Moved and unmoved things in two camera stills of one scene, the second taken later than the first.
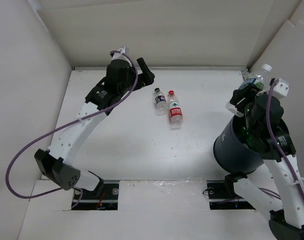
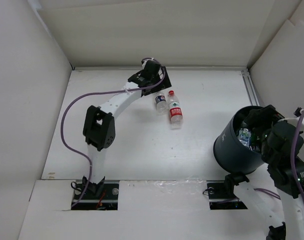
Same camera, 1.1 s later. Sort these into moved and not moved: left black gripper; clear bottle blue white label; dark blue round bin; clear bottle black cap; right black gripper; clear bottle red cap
Moved: clear bottle blue white label; left black gripper; right black gripper
Not moved: clear bottle red cap; dark blue round bin; clear bottle black cap
